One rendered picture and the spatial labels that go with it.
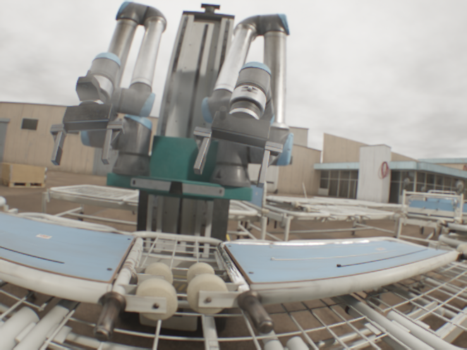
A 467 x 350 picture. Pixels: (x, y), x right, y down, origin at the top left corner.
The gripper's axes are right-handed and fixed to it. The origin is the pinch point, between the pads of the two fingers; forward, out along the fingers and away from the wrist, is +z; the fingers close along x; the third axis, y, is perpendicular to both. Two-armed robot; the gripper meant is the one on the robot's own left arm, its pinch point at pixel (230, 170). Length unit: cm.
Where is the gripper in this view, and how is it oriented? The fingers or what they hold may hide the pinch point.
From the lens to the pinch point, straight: 47.4
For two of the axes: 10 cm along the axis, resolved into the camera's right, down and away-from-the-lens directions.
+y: 0.4, -4.2, -9.1
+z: -2.2, 8.8, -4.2
